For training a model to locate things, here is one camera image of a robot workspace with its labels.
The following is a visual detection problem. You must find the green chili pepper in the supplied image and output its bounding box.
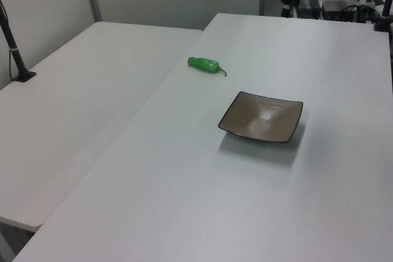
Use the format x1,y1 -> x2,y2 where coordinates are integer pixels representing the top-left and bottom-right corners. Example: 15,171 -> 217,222
187,56 -> 228,78

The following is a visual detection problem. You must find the square brown ceramic plate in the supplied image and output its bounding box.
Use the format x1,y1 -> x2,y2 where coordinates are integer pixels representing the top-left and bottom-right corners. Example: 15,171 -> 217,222
217,91 -> 305,144

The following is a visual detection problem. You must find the dark flat box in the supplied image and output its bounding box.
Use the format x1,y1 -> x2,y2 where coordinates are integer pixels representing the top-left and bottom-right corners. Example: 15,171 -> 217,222
298,0 -> 322,19

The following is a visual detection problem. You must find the black electronics box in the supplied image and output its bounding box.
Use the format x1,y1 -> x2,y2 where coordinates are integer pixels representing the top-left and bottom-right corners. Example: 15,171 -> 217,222
321,0 -> 357,21

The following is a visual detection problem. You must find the bundle of black cables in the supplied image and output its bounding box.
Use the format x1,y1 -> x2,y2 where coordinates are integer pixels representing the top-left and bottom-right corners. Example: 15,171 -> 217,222
352,4 -> 383,25

